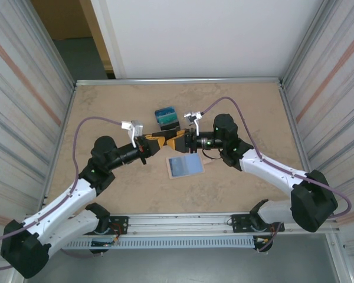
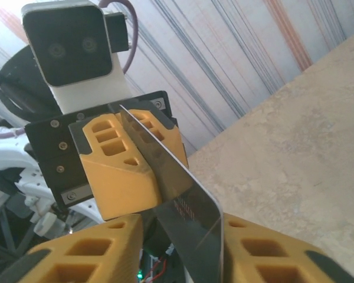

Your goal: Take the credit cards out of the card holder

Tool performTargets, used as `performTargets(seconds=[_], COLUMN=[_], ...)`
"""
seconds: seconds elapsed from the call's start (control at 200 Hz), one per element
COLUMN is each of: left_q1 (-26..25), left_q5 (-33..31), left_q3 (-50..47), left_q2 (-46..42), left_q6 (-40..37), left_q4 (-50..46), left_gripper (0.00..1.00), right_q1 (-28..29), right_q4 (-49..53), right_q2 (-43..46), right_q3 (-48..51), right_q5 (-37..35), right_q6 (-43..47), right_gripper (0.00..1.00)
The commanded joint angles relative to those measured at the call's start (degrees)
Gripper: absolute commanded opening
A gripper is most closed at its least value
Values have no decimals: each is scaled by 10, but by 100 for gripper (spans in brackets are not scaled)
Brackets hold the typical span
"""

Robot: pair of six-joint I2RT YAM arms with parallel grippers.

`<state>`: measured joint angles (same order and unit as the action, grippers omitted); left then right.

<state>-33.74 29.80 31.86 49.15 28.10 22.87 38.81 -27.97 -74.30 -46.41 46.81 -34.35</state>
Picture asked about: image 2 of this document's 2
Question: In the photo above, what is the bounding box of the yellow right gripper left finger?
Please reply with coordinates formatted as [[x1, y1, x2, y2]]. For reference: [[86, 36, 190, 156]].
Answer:
[[0, 214, 145, 283]]

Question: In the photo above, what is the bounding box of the small electronics board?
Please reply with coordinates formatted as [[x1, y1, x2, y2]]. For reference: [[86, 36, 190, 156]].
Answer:
[[137, 246, 181, 283]]

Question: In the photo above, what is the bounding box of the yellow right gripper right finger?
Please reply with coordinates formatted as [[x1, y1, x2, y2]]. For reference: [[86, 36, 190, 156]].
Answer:
[[224, 214, 354, 283]]

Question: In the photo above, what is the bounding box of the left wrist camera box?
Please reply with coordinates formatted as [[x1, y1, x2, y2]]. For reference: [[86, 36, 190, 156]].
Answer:
[[21, 0, 130, 116]]

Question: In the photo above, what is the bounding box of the blue credit card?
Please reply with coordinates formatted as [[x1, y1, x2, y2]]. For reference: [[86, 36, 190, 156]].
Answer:
[[119, 104, 225, 283]]

